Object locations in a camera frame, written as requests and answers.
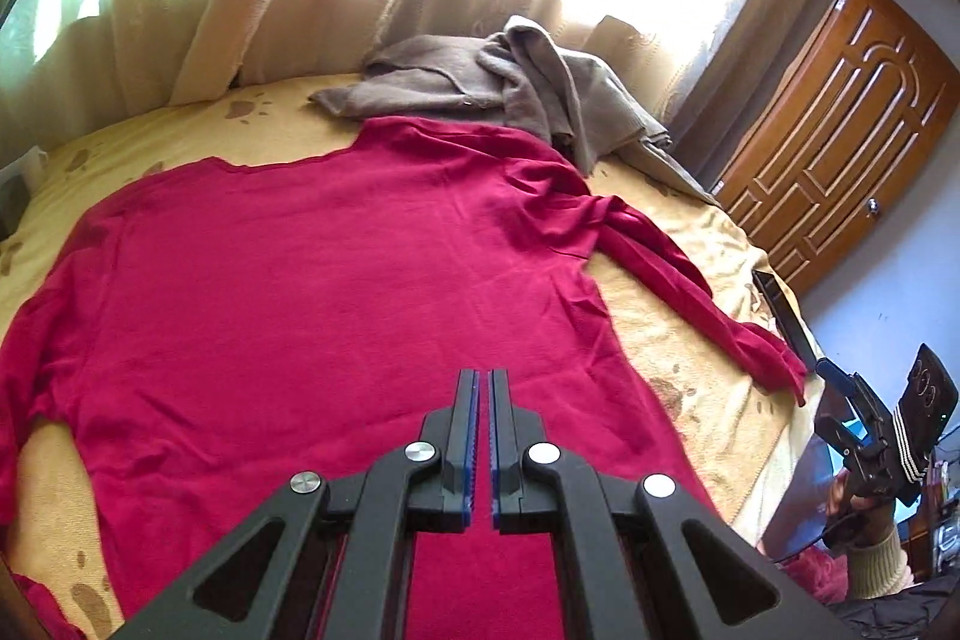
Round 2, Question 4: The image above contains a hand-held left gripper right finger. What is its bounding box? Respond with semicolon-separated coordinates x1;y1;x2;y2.
487;370;848;640

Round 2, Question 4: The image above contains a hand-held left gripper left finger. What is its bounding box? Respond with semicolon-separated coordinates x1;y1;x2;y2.
112;370;481;640

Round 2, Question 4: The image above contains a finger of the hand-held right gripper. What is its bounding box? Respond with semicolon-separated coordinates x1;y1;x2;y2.
816;356;891;440
812;413;872;462

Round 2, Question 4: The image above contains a red sweater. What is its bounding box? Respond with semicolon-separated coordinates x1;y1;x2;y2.
0;115;811;640

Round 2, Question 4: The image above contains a person's right hand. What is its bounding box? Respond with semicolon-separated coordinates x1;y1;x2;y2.
829;471;901;545

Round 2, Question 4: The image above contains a black smartphone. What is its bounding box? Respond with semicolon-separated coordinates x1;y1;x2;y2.
752;269;820;365

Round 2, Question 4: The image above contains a pink cloth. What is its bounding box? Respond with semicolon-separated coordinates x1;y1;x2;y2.
780;548;852;605

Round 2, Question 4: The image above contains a yellow paw print blanket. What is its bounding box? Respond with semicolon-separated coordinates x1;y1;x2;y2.
0;74;837;640

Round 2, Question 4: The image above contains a person's dark clothing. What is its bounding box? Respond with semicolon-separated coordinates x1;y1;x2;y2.
825;576;960;640

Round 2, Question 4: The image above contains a brown wooden door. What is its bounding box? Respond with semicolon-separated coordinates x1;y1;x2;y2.
709;0;960;300

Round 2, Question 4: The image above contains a grey cardigan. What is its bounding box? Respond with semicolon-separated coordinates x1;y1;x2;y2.
309;15;722;208

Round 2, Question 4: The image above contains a large black charger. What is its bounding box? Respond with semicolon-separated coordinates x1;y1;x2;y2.
0;173;32;240

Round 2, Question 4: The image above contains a white power strip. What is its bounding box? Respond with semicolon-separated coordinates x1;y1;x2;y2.
0;149;50;199

